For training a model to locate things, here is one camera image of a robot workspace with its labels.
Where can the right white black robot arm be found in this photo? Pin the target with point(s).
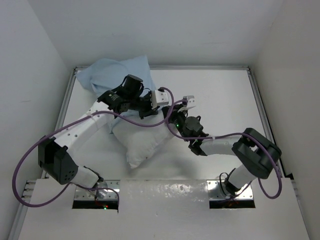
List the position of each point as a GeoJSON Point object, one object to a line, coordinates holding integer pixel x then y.
{"type": "Point", "coordinates": [257, 154]}

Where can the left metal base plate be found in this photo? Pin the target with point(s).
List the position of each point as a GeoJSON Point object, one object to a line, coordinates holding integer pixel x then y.
{"type": "Point", "coordinates": [106, 190]}

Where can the white pillow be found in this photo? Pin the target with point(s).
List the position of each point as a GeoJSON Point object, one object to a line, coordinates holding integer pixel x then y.
{"type": "Point", "coordinates": [141, 143]}

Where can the light blue pillowcase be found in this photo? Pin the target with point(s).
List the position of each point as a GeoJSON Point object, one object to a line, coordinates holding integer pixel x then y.
{"type": "Point", "coordinates": [107, 74]}

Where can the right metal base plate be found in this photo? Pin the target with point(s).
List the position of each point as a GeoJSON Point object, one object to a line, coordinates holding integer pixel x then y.
{"type": "Point", "coordinates": [218, 192]}

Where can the metal base plate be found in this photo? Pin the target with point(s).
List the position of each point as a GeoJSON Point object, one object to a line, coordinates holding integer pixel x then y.
{"type": "Point", "coordinates": [218, 192]}
{"type": "Point", "coordinates": [106, 190]}

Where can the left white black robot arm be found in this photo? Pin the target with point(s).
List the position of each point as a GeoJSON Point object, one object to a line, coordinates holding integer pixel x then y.
{"type": "Point", "coordinates": [56, 153]}

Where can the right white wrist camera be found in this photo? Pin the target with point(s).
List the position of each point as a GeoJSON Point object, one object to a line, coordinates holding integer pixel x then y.
{"type": "Point", "coordinates": [188, 102]}

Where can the aluminium table frame rail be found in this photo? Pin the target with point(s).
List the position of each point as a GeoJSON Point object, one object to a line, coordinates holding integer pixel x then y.
{"type": "Point", "coordinates": [168, 199]}

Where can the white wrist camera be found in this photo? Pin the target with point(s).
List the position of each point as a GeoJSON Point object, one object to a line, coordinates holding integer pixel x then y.
{"type": "Point", "coordinates": [158, 99]}
{"type": "Point", "coordinates": [188, 102]}

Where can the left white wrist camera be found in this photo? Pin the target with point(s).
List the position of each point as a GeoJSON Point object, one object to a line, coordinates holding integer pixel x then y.
{"type": "Point", "coordinates": [158, 99]}

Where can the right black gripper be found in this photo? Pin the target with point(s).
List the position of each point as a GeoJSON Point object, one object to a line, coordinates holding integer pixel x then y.
{"type": "Point", "coordinates": [175, 112]}

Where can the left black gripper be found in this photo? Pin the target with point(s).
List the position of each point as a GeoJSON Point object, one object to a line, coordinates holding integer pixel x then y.
{"type": "Point", "coordinates": [149, 111]}

